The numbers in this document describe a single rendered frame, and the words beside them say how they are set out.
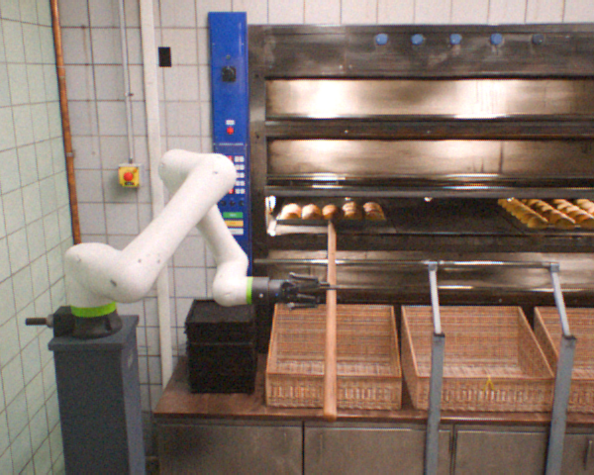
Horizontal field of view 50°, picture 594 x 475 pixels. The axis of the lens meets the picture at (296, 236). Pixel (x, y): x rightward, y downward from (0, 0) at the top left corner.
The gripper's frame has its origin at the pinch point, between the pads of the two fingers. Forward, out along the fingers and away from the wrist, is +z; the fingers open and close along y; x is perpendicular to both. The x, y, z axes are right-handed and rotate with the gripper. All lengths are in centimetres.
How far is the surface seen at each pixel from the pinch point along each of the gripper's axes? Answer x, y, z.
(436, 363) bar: -22, 35, 41
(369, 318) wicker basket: -76, 40, 19
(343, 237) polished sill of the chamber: -81, 3, 6
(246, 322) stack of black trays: -42, 29, -34
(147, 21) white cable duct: -78, -91, -79
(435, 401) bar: -22, 51, 41
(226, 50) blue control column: -78, -80, -46
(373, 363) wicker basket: -70, 60, 21
